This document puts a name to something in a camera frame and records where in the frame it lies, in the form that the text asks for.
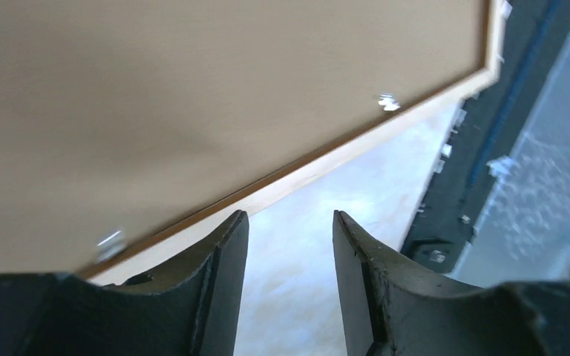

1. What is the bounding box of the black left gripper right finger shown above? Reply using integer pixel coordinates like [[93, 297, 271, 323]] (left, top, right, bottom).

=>
[[332, 211, 570, 355]]

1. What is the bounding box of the brown frame backing board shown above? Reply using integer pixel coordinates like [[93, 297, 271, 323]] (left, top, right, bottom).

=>
[[0, 1, 490, 272]]

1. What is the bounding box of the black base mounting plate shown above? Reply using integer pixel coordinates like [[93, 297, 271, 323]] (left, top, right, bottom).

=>
[[400, 1, 570, 274]]

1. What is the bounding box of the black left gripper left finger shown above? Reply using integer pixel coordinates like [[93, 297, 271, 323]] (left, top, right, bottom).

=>
[[0, 211, 249, 355]]

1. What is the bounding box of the wooden picture frame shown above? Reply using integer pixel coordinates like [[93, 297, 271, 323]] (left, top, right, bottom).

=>
[[77, 1, 510, 284]]

